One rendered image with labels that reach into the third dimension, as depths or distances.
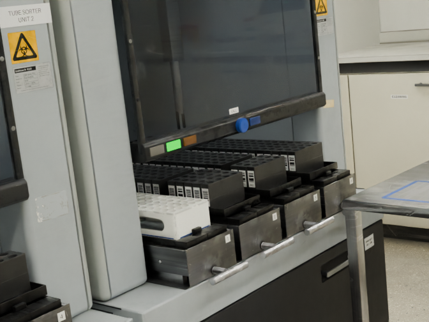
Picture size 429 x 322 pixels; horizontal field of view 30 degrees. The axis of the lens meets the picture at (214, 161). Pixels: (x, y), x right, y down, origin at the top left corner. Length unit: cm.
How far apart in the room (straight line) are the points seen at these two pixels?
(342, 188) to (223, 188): 34
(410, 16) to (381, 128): 80
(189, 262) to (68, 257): 22
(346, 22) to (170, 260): 290
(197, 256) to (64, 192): 28
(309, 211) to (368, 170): 223
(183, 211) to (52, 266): 27
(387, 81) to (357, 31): 57
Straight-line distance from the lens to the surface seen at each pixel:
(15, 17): 128
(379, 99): 384
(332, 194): 180
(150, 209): 149
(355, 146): 396
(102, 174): 139
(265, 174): 172
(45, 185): 131
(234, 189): 164
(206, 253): 147
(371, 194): 163
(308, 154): 185
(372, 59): 381
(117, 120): 141
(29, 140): 129
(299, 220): 170
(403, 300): 328
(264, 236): 160
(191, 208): 148
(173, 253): 145
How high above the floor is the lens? 123
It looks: 11 degrees down
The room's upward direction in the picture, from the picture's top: 6 degrees counter-clockwise
